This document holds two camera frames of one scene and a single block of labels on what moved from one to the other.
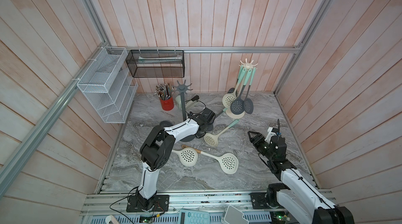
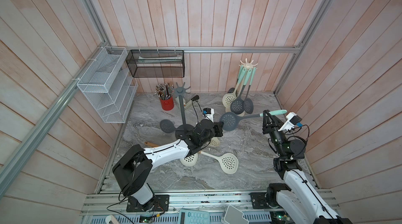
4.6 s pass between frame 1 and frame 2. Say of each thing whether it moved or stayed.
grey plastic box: stayed
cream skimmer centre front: stayed
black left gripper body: moved
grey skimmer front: stayed
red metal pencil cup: stayed
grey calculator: stayed
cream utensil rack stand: stayed
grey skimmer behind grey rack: stayed
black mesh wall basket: stayed
